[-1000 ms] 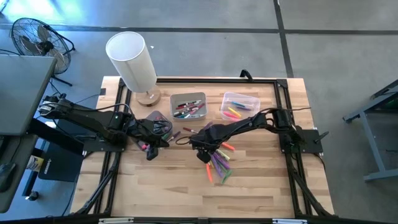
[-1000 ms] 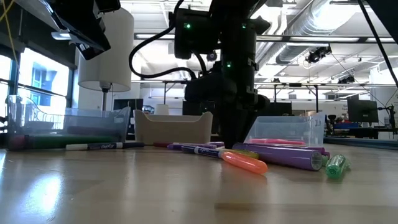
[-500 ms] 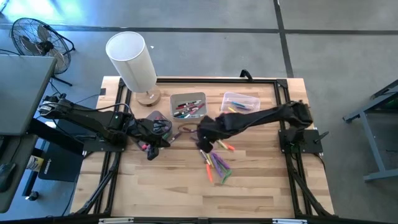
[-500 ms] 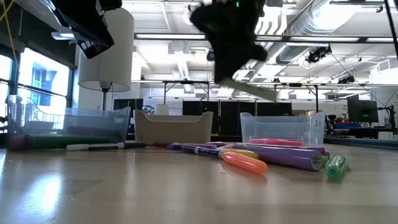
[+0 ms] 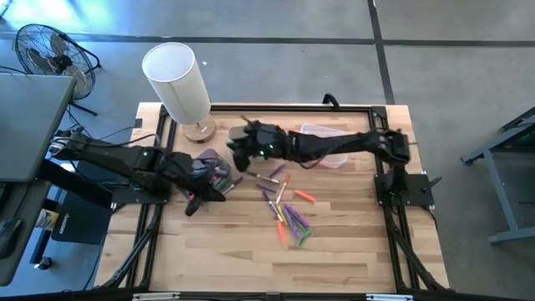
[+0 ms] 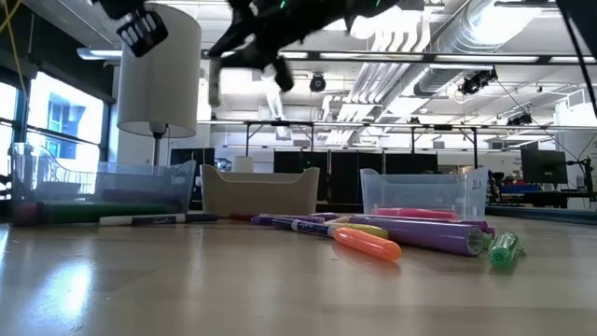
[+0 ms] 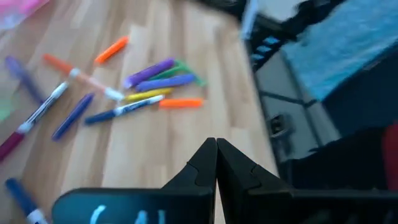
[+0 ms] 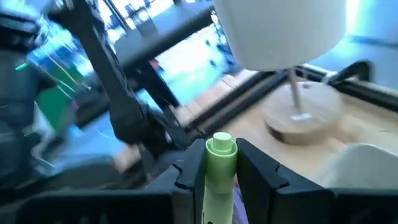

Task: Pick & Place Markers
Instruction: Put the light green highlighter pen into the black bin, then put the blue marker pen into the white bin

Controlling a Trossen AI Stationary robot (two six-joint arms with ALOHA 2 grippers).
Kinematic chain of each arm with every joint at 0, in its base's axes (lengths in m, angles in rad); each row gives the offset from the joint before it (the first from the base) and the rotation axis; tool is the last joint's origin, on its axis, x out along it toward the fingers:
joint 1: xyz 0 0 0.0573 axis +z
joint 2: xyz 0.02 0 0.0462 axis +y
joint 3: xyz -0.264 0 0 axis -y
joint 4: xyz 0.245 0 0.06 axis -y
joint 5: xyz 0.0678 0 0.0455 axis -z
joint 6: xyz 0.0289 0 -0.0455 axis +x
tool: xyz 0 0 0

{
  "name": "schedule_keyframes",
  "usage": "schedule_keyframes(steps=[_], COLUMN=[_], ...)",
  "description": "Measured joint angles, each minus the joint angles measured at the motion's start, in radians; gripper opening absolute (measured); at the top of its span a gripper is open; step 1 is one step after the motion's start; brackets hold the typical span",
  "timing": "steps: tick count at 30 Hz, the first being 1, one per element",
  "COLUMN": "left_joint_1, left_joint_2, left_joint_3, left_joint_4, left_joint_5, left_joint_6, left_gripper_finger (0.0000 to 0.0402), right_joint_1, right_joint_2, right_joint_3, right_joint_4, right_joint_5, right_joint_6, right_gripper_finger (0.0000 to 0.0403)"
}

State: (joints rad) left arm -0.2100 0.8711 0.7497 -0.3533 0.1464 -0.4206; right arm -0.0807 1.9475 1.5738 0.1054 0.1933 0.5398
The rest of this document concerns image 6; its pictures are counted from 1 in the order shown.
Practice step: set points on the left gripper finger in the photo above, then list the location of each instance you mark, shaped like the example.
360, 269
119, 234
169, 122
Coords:
224, 52
284, 77

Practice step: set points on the light green fat highlighter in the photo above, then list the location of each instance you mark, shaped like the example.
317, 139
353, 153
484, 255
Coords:
214, 84

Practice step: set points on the thin purple marker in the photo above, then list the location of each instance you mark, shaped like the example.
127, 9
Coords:
280, 219

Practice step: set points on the blue dry-erase marker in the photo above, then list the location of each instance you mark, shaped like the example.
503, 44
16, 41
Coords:
308, 228

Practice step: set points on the orange thin highlighter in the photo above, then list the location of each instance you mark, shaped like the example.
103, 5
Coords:
368, 245

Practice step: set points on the pink thin highlighter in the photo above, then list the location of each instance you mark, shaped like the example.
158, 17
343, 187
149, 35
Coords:
415, 214

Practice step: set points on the green fat marker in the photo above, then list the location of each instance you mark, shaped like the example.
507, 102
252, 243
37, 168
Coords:
112, 212

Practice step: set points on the green thin highlighter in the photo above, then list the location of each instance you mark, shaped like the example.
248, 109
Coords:
503, 249
488, 240

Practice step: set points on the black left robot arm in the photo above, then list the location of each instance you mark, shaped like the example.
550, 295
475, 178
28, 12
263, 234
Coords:
326, 9

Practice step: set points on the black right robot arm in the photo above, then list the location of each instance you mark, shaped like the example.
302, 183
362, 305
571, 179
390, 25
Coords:
583, 14

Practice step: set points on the white cylindrical table lamp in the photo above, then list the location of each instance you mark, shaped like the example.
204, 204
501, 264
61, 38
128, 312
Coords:
158, 93

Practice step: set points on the white round container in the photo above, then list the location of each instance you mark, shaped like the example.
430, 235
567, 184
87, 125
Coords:
242, 164

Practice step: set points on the black screen panel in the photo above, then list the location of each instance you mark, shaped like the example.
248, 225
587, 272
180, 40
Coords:
196, 156

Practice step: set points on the black cabinet row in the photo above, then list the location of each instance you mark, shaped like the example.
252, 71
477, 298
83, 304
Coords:
345, 177

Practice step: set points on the grey opaque bin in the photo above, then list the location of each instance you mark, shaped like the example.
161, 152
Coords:
261, 193

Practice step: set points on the dark red marker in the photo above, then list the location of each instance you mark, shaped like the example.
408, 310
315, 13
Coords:
242, 217

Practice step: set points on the smoky transparent bin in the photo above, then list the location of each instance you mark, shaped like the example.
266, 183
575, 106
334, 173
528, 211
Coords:
140, 179

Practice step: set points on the yellow thin highlighter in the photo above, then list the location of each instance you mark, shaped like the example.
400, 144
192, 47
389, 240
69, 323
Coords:
368, 229

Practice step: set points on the clear plastic bin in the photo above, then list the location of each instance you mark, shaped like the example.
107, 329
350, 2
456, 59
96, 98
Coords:
420, 191

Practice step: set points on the long ceiling light bar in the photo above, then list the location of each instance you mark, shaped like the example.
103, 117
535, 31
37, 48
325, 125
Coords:
466, 58

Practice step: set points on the black ceiling spotlight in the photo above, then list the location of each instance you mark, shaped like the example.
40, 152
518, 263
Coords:
473, 84
520, 120

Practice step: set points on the black monitor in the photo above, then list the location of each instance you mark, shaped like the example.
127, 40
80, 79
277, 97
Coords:
543, 167

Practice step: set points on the black ceiling camera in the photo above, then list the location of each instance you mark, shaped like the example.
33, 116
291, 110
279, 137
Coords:
317, 84

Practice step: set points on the black metal rack frame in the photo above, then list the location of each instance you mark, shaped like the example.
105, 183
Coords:
280, 123

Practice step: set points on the black aluminium table frame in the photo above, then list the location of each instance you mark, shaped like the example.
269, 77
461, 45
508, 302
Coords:
536, 214

